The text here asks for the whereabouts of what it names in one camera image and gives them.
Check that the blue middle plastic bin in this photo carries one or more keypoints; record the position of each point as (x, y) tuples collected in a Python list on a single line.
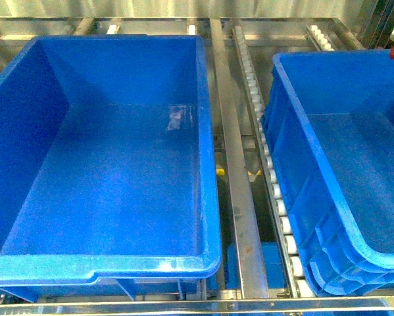
[(96, 197)]

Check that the blue plastic bin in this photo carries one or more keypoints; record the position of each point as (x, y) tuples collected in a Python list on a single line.
[(96, 197), (329, 126)]

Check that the blue right plastic bin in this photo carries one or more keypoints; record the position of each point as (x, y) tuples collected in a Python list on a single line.
[(329, 126)]

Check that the blue lower shelf bin left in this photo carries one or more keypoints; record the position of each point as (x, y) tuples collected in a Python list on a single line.
[(254, 269)]

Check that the metal roller rack frame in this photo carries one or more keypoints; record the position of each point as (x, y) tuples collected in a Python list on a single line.
[(250, 204)]

